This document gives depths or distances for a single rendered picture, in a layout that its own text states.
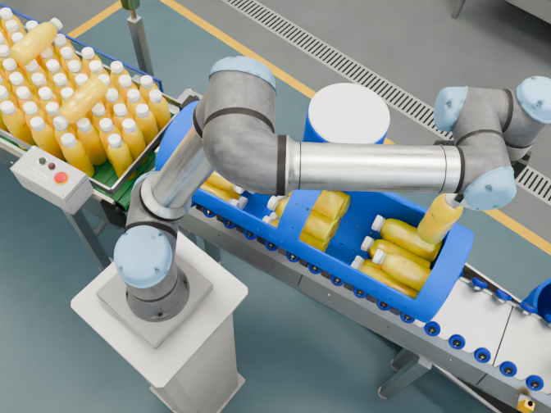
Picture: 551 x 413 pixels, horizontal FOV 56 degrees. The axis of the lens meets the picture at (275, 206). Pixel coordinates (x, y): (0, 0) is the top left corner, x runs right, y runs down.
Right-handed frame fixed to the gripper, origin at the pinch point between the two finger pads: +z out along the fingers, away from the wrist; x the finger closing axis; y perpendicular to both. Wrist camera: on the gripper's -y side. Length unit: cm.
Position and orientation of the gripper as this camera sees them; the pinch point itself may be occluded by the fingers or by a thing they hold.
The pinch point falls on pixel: (456, 195)
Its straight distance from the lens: 121.8
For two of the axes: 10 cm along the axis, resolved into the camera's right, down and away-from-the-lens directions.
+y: 8.7, 4.5, -2.0
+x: 4.9, -7.5, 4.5
